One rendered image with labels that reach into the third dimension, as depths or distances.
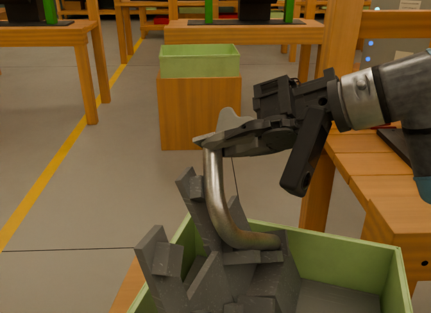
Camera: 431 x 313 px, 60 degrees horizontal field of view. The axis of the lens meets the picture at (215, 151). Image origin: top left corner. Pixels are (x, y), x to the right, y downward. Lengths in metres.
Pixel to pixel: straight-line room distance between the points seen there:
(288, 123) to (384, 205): 0.55
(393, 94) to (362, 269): 0.42
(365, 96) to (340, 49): 0.86
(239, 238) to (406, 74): 0.32
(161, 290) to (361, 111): 0.32
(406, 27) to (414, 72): 1.03
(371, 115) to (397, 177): 0.70
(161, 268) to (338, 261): 0.45
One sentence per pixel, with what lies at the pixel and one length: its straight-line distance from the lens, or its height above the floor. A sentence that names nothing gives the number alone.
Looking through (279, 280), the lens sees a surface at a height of 0.93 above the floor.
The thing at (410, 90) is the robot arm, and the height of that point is 1.30.
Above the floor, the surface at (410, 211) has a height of 0.90.
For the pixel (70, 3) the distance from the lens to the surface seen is 10.73.
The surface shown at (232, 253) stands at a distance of 0.63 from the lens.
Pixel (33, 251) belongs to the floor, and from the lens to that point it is 2.35.
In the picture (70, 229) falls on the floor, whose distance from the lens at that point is 2.43.
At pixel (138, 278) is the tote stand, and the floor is 0.79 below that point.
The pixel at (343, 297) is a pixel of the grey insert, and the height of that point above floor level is 0.85.
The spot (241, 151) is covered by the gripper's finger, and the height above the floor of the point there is 1.17.
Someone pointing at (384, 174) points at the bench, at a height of 0.88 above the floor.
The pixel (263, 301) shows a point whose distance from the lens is 0.63.
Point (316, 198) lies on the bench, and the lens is 1.57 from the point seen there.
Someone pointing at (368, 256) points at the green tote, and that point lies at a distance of 0.79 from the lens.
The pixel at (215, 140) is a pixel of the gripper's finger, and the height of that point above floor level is 1.20.
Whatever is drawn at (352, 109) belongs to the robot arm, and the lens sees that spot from 0.49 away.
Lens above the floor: 1.44
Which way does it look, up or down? 27 degrees down
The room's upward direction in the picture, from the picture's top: straight up
